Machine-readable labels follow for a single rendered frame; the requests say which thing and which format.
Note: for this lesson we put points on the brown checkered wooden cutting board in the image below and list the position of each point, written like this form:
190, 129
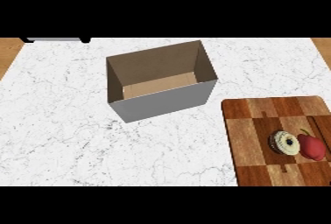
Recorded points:
247, 137

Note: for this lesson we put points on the white frosted chocolate cupcake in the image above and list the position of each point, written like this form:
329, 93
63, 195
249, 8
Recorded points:
286, 142

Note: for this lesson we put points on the red bell pepper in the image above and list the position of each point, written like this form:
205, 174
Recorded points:
312, 147

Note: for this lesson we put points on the grey and black appliance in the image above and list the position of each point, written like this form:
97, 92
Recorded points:
57, 39

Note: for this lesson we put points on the open cardboard box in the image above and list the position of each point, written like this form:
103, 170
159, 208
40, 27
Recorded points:
163, 103

